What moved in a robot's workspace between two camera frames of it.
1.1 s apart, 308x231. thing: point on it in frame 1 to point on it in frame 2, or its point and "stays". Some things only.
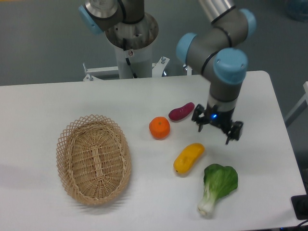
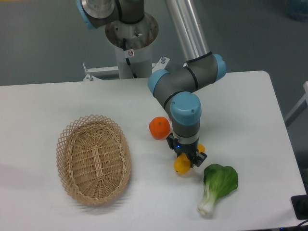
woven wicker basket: x=94 y=159 stays
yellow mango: x=188 y=157 stays
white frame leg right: x=301 y=105 stays
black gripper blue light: x=221 y=119 to x=188 y=149
